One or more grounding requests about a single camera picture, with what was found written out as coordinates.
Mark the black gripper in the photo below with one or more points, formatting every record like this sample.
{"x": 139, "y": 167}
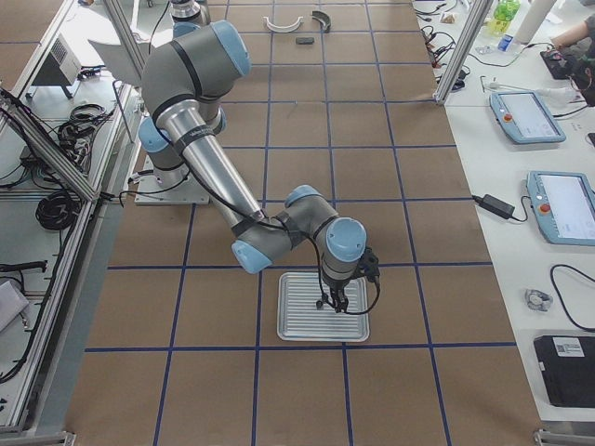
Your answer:
{"x": 336, "y": 292}

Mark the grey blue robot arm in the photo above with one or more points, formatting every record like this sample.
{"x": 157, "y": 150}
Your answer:
{"x": 197, "y": 67}

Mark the ribbed silver metal tray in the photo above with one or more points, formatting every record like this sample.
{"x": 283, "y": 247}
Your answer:
{"x": 300, "y": 319}

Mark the black power adapter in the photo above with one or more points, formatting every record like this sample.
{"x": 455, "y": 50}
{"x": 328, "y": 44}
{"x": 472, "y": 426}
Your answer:
{"x": 494, "y": 205}

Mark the blue teach pendant near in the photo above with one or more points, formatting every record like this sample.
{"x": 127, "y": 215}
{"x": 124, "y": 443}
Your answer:
{"x": 563, "y": 204}

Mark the blue teach pendant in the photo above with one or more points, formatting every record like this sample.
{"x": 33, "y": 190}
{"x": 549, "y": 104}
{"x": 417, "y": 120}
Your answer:
{"x": 524, "y": 118}
{"x": 563, "y": 204}

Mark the small black brake pad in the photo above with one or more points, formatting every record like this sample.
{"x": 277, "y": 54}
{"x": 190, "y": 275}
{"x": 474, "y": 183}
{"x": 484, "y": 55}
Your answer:
{"x": 304, "y": 41}

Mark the blue teach pendant far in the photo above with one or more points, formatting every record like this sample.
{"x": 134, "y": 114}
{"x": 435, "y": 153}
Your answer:
{"x": 524, "y": 118}

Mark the dark green brake shoe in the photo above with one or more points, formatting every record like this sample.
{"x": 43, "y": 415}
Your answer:
{"x": 324, "y": 20}

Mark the green plastic bottle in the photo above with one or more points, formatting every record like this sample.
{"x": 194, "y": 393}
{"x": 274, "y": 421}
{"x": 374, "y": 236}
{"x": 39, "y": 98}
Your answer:
{"x": 503, "y": 15}

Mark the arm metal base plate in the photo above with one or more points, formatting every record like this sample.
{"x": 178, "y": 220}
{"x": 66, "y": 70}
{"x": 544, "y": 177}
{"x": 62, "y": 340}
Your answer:
{"x": 169, "y": 187}

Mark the aluminium frame post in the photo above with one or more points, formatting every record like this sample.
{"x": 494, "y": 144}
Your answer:
{"x": 470, "y": 31}

